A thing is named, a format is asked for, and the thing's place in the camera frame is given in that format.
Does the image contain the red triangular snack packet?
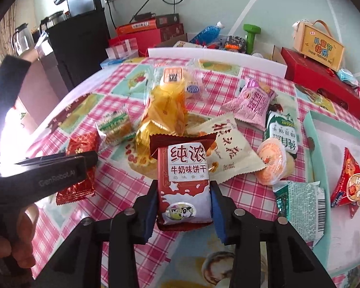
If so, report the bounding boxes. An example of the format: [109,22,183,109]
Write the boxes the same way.
[330,147,360,218]

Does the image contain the blue face mask pack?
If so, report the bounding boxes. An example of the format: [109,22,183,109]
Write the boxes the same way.
[336,67,360,87]

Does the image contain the orange flat box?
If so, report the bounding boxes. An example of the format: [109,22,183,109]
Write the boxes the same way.
[116,18,158,35]

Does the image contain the blue tissue pack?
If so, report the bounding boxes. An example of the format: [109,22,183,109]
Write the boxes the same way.
[100,60,129,68]

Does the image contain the cardboard box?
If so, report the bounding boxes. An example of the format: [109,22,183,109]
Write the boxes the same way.
[154,33,288,66]

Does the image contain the glass pitcher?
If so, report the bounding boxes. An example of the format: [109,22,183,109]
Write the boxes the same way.
[12,22,33,56]

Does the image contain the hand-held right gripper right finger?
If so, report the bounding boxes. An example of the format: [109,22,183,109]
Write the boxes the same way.
[208,181,338,288]

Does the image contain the green orange biscuit packet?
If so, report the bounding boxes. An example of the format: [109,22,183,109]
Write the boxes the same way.
[95,108,135,147]

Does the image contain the colourful toy car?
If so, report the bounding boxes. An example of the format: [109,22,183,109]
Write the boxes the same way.
[223,35,247,53]

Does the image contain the large red flat box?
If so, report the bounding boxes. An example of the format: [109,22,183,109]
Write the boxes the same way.
[108,24,185,57]

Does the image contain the teal rimmed white tray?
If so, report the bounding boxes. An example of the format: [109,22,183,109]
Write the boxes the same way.
[301,110,360,279]

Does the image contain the green barcode snack packet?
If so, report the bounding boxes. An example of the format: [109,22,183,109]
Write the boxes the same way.
[272,181,326,242]

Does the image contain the red gift box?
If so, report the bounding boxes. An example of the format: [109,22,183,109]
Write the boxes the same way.
[280,47,360,119]

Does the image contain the orange carry box with handle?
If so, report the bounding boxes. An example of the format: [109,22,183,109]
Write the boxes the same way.
[292,19,345,72]

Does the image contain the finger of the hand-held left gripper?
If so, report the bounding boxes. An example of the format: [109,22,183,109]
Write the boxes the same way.
[14,154,67,165]

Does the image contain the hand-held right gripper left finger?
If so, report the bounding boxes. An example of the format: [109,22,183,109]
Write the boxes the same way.
[37,180,159,288]

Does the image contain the orange jelly cup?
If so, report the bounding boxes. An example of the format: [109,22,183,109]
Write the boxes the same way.
[255,137,296,186]

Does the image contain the blue plastic bottle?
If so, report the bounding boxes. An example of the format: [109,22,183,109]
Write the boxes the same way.
[189,21,224,44]

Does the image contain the green dumbbell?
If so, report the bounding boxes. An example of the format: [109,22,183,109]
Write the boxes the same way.
[243,23,260,55]

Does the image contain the clear steamed cake packet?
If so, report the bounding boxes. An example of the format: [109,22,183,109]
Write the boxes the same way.
[150,60,212,104]

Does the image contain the black cabinet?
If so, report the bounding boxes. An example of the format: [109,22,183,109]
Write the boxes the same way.
[46,7,111,93]

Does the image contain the dark red flat box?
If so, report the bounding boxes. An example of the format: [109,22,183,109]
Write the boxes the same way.
[154,13,180,27]

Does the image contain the pink snack packet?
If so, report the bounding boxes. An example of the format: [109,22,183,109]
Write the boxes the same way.
[221,76,278,131]

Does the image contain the green white snack packet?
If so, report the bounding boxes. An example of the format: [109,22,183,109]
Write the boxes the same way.
[262,111,299,159]

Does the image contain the pink chequered tablecloth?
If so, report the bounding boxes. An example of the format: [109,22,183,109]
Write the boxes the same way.
[24,55,360,288]

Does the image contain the beige snack packet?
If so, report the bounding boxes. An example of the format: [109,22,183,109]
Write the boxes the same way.
[187,112,266,183]

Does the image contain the dark red milk biscuit packet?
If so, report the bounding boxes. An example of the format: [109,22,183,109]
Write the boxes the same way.
[149,134,217,231]

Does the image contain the yellow translucent snack packet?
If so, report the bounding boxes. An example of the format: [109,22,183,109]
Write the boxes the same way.
[135,84,188,165]

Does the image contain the red foil snack packet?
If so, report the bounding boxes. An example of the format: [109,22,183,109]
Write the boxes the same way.
[55,130,101,206]

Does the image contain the person's left hand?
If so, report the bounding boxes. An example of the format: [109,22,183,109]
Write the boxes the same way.
[6,204,40,269]

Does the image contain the clear plastic boxes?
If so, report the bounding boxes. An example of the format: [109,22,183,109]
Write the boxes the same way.
[105,38,138,60]

